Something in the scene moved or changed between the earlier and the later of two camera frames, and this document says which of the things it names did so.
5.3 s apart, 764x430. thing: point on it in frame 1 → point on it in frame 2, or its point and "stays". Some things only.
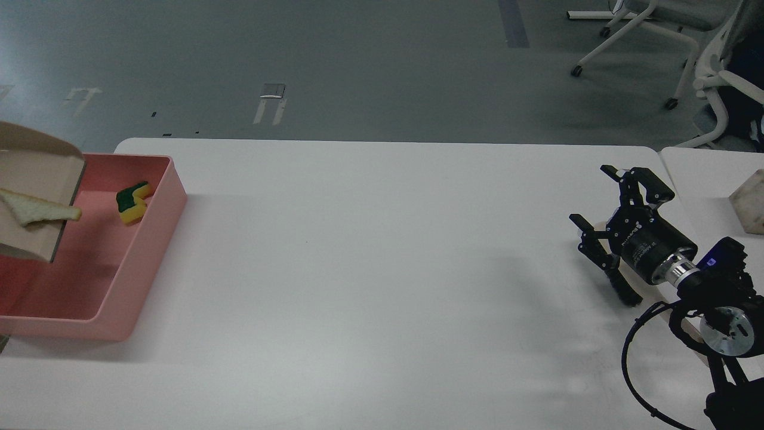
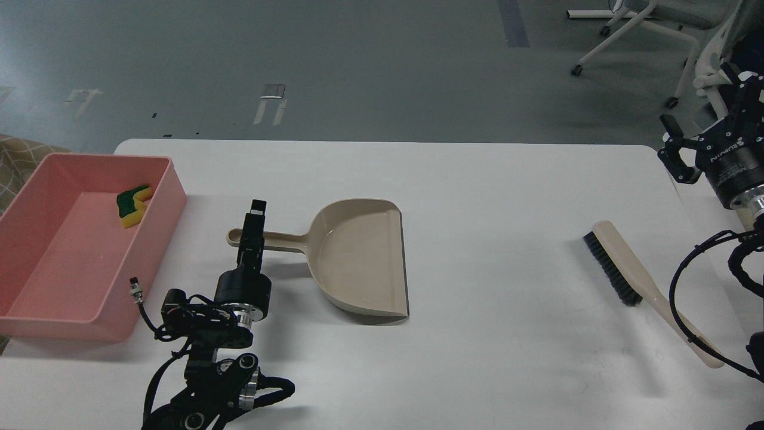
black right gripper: x=637 y=234 → x=732 y=155
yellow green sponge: x=131 y=202 stays
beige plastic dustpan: x=43 y=165 → x=354 y=249
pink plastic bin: x=116 y=227 stays
